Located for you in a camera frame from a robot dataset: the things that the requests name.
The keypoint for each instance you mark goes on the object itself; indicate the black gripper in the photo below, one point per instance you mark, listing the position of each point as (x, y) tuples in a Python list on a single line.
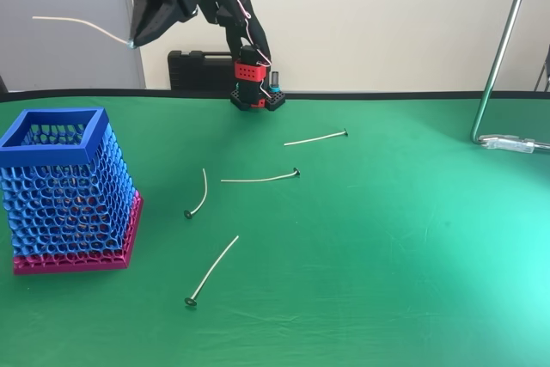
[(160, 5)]

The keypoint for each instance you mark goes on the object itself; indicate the black plastic tool case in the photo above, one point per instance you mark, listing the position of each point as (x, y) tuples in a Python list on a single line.
[(197, 70)]

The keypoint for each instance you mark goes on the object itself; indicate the dark chair frame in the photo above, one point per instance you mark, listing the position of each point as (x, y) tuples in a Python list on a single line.
[(546, 70)]

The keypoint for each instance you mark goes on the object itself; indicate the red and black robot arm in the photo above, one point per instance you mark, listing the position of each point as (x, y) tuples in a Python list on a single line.
[(251, 36)]

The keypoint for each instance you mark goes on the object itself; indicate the curved white stick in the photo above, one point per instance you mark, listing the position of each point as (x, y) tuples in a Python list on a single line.
[(187, 214)]

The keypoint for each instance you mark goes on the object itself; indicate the blue and magenta mesh basket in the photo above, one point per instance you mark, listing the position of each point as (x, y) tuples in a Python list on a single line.
[(43, 155)]

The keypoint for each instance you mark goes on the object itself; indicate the silver clip on stand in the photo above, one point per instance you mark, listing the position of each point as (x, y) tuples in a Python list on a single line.
[(511, 144)]

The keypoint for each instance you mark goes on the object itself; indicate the thin stick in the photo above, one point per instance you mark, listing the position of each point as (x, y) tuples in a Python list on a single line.
[(129, 43)]

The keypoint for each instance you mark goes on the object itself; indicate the green table cloth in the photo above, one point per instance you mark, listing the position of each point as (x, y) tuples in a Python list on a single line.
[(365, 255)]

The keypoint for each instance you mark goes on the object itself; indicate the chrome stand tube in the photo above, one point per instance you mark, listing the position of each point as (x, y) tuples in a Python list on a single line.
[(501, 53)]

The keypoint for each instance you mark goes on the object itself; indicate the black perforated arm base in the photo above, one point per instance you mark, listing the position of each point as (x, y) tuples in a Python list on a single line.
[(275, 100)]

